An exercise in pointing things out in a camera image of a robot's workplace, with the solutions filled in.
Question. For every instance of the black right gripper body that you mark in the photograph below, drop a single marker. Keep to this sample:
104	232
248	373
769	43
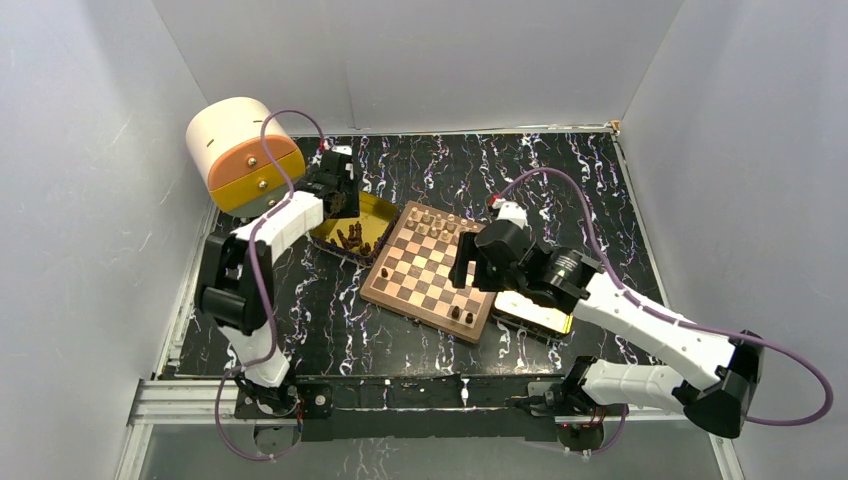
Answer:
501	280

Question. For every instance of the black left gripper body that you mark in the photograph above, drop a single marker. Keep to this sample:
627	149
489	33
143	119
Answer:
350	204

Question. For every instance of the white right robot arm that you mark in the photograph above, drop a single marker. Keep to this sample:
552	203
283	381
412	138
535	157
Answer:
710	379

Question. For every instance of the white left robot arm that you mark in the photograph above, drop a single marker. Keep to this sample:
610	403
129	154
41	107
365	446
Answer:
236	280

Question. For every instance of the wooden chess board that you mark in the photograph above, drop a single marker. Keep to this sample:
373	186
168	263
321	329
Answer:
418	255

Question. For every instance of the gold tin lid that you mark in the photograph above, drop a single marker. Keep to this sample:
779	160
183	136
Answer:
524	313

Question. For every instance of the gold tin box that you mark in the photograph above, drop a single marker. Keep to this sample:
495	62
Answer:
358	239

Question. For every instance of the round cream drawer cabinet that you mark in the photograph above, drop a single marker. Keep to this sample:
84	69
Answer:
224	142

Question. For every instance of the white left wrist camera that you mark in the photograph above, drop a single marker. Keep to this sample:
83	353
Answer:
342	150

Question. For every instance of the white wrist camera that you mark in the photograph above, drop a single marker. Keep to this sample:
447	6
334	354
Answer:
507	210
342	150

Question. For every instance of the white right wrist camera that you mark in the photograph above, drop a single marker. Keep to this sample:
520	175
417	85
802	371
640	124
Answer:
507	210

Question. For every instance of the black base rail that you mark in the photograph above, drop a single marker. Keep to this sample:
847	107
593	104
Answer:
531	407

